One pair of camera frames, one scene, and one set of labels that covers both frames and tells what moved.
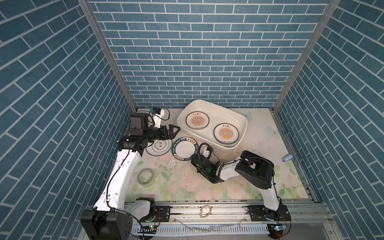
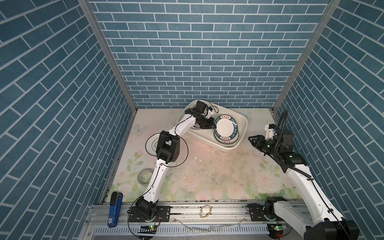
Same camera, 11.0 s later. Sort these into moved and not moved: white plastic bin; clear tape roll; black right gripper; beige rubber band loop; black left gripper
Moved: black right gripper; black left gripper
Not moved: white plastic bin; clear tape roll; beige rubber band loop
